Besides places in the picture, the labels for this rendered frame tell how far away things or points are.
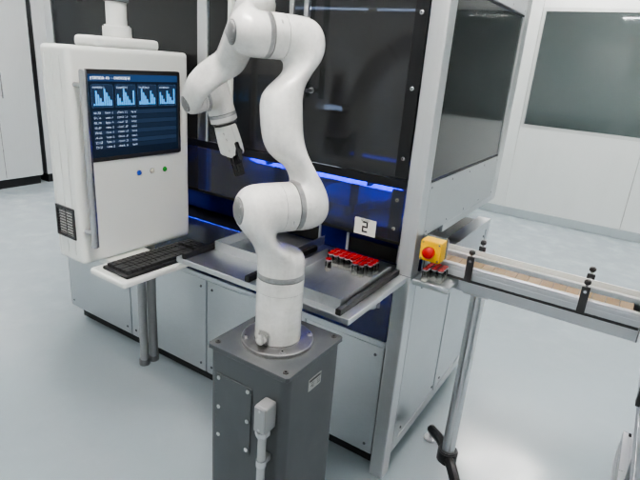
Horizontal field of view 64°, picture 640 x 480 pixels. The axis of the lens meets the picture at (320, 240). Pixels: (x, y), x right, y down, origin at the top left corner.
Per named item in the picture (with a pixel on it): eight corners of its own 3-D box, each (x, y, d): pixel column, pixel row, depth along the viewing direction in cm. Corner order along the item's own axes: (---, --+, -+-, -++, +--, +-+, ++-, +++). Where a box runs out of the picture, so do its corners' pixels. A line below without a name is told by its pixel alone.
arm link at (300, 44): (256, 230, 127) (313, 224, 135) (277, 236, 117) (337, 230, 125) (247, 16, 119) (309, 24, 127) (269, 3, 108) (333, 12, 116)
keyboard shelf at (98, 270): (173, 239, 223) (173, 233, 222) (220, 256, 209) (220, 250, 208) (76, 268, 188) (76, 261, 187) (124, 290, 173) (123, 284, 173)
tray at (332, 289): (326, 256, 190) (327, 248, 189) (390, 275, 177) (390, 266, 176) (269, 285, 162) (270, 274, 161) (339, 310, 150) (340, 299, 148)
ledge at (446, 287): (427, 271, 188) (427, 267, 187) (461, 282, 181) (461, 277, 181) (411, 284, 176) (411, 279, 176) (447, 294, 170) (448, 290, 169)
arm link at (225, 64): (215, 55, 127) (189, 124, 152) (265, 42, 136) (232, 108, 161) (196, 27, 128) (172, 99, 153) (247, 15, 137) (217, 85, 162)
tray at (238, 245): (271, 229, 215) (272, 221, 214) (324, 244, 202) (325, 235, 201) (214, 250, 188) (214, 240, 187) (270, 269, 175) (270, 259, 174)
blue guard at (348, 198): (65, 152, 271) (61, 117, 265) (399, 241, 176) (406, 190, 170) (63, 152, 271) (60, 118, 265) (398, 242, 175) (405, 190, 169)
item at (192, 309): (195, 270, 387) (194, 153, 358) (461, 369, 286) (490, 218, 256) (72, 317, 307) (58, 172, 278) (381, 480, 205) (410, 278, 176)
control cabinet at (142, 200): (162, 225, 234) (157, 41, 208) (191, 235, 224) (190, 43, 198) (54, 252, 194) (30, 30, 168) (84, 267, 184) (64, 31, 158)
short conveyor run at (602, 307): (419, 280, 185) (425, 239, 180) (434, 268, 197) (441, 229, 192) (635, 345, 151) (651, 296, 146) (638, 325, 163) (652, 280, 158)
